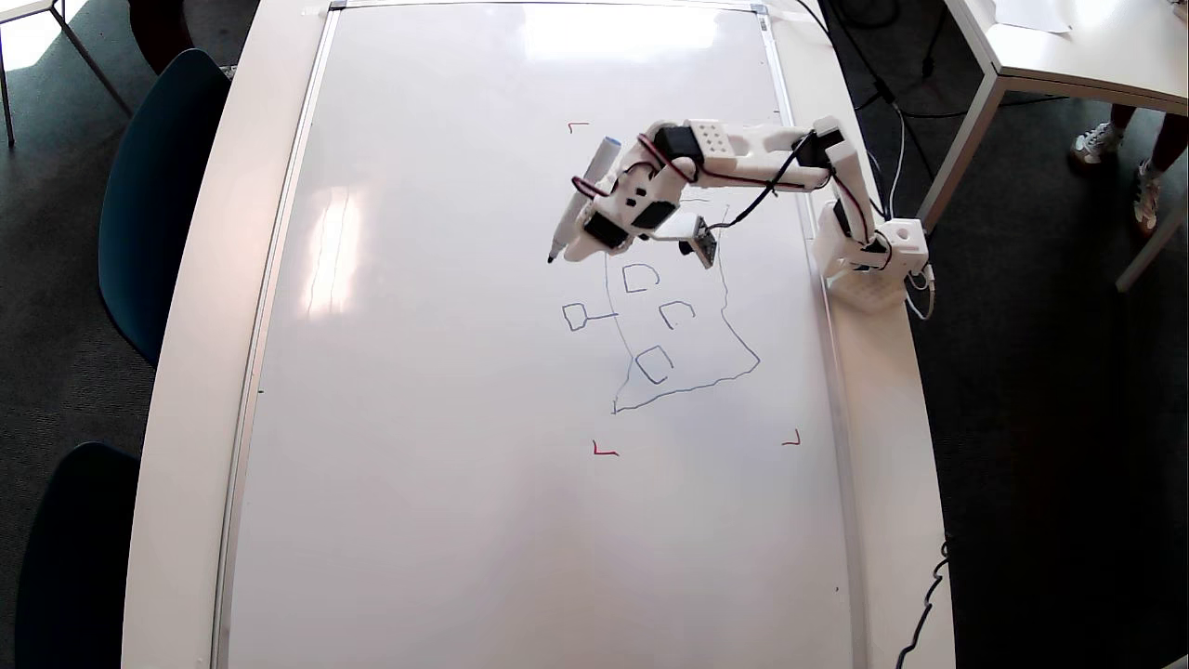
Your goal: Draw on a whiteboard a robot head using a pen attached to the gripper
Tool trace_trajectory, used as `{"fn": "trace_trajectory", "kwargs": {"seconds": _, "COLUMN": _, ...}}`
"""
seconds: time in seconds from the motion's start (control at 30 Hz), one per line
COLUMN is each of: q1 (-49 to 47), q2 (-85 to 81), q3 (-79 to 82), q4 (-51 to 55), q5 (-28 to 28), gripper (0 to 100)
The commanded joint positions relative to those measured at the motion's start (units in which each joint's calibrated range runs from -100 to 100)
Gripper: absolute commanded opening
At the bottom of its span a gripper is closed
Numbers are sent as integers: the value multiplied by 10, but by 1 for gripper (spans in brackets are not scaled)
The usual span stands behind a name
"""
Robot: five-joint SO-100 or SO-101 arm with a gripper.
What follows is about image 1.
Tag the white sneaker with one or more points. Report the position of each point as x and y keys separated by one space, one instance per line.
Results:
x=1145 y=197
x=1096 y=144

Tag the dark blue chair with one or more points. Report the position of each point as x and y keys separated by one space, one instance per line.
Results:
x=79 y=567
x=153 y=204

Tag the person lower leg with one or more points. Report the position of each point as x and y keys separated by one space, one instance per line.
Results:
x=1121 y=116
x=1169 y=139

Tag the white marker pen blue end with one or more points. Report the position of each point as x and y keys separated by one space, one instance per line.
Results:
x=606 y=153

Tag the clear tape strip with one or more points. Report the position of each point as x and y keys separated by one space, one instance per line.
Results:
x=790 y=14
x=316 y=10

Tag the white robot arm with base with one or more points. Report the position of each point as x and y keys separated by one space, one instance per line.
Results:
x=752 y=149

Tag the white side table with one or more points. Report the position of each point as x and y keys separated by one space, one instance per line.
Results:
x=1087 y=46

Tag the person in brown clothes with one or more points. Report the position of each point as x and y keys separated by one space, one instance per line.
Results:
x=158 y=32

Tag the white desk with metal legs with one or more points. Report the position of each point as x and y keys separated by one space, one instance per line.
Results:
x=19 y=9

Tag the wrist camera on white mount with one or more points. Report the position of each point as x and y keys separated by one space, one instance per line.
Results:
x=697 y=243

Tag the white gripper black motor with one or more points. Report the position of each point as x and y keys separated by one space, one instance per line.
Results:
x=605 y=232

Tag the large whiteboard with metal frame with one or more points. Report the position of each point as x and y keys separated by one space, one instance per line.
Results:
x=464 y=418

